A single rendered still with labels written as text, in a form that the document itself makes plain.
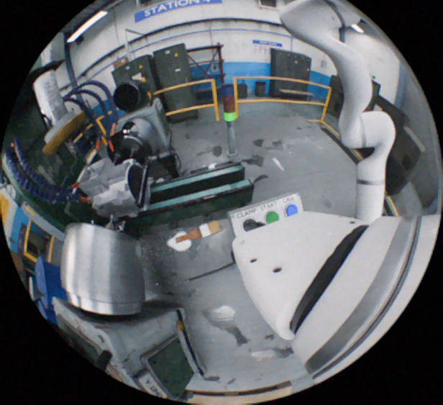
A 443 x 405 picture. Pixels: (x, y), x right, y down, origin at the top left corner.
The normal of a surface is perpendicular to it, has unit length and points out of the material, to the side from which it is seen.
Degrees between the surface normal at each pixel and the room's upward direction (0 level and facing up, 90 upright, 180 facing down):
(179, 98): 90
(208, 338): 0
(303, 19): 106
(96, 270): 47
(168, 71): 90
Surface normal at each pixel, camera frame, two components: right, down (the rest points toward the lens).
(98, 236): 0.64, -0.61
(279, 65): 0.14, 0.77
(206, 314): -0.09, -0.62
